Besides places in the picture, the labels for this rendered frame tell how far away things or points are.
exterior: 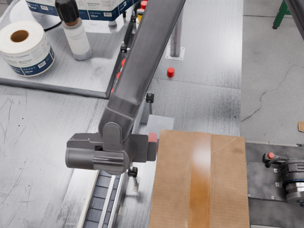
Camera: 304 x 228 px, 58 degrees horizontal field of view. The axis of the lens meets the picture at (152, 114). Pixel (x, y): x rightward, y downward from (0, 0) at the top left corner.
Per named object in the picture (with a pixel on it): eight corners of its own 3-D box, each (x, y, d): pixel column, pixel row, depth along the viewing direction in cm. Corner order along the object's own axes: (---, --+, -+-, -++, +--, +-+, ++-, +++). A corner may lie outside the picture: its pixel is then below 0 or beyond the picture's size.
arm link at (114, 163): (127, 178, 52) (129, 149, 51) (92, 175, 53) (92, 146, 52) (133, 167, 59) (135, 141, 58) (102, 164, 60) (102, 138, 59)
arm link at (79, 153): (121, 124, 48) (130, 109, 56) (57, 119, 49) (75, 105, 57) (121, 183, 52) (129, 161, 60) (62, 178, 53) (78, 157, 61)
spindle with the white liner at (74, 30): (76, 45, 132) (56, -11, 107) (94, 47, 131) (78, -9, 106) (70, 59, 128) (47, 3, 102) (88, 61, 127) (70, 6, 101)
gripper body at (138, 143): (105, 131, 65) (96, 137, 58) (148, 134, 64) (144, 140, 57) (105, 157, 66) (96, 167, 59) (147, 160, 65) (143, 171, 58)
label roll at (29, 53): (20, 43, 134) (6, 19, 122) (59, 45, 133) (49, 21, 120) (4, 75, 124) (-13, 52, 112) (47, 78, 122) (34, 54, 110)
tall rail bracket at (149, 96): (138, 110, 118) (135, 86, 104) (155, 112, 117) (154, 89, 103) (136, 116, 116) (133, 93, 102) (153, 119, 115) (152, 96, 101)
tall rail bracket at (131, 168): (121, 177, 102) (115, 159, 88) (140, 180, 102) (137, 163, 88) (119, 185, 101) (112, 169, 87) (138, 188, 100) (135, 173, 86)
